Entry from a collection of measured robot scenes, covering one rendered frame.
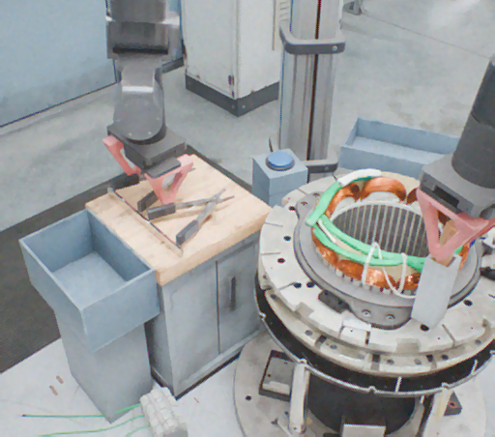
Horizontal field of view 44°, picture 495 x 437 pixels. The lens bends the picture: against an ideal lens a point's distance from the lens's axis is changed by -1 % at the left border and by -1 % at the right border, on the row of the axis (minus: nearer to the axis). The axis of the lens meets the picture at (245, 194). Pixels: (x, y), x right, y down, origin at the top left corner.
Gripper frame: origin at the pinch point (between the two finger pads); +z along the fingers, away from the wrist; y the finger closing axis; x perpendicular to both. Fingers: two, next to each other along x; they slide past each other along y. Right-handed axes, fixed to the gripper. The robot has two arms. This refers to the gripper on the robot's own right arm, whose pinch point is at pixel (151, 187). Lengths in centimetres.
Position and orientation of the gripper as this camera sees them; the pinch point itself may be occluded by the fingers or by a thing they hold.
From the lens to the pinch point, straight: 89.9
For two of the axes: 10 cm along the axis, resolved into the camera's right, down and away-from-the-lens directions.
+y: 6.7, 4.7, -5.8
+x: 7.5, -4.0, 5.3
